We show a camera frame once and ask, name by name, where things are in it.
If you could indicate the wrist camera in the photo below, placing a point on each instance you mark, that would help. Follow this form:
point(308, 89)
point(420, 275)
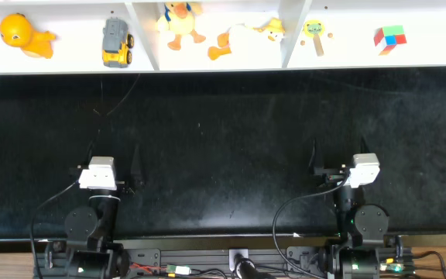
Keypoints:
point(99, 174)
point(365, 170)

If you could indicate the many-coloured puzzle cube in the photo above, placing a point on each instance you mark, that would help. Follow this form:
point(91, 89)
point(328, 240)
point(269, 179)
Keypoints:
point(390, 38)

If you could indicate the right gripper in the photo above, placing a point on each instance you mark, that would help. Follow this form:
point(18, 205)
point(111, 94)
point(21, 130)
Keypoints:
point(333, 174)

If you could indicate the yellow rubber duck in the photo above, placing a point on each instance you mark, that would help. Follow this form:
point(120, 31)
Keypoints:
point(18, 33)

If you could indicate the white plush duck yellow hat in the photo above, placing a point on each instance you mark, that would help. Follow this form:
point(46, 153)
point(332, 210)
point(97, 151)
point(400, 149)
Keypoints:
point(250, 40)

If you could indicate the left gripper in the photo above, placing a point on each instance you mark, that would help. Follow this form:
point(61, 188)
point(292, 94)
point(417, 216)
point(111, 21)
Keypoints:
point(125, 187)

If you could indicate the mounting rail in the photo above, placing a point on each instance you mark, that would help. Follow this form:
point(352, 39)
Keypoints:
point(207, 261)

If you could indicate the grey and yellow toy truck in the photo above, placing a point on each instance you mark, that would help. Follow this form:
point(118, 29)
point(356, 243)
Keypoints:
point(115, 42)

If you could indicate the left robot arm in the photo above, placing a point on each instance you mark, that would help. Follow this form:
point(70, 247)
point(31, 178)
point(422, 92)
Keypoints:
point(91, 228)

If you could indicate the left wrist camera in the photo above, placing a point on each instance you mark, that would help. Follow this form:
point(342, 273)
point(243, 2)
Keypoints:
point(99, 174)

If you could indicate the yellow and green rattle drum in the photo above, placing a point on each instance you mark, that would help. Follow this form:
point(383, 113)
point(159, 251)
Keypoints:
point(315, 30)

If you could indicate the white shelf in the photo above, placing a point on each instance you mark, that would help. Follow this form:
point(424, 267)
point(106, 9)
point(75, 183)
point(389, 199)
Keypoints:
point(362, 54)

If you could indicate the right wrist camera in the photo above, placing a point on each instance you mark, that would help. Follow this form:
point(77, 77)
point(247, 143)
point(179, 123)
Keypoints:
point(365, 170)

